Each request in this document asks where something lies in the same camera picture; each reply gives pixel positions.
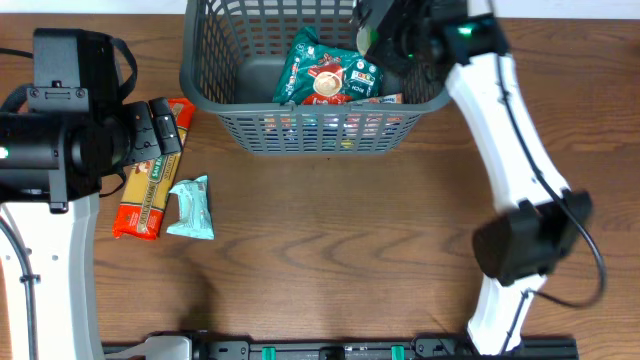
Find mint green snack packet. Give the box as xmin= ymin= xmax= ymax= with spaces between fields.
xmin=166 ymin=175 xmax=215 ymax=240

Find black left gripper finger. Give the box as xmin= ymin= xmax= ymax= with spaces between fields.
xmin=149 ymin=97 xmax=183 ymax=155
xmin=124 ymin=102 xmax=161 ymax=165

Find green coffee sachet bag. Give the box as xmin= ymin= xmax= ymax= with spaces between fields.
xmin=273 ymin=27 xmax=384 ymax=105

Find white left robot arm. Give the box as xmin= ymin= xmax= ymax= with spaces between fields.
xmin=1 ymin=28 xmax=183 ymax=359

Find red spaghetti packet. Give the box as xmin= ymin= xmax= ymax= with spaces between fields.
xmin=111 ymin=97 xmax=197 ymax=242

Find green lid jar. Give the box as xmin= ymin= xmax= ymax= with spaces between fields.
xmin=356 ymin=26 xmax=378 ymax=56

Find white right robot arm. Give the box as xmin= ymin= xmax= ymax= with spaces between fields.
xmin=180 ymin=0 xmax=592 ymax=359

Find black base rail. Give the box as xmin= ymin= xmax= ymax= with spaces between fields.
xmin=102 ymin=329 xmax=580 ymax=360

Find colourful tissue multipack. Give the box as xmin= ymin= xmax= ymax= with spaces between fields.
xmin=355 ymin=93 xmax=403 ymax=104

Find grey plastic lattice basket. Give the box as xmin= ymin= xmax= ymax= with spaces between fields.
xmin=180 ymin=0 xmax=450 ymax=155

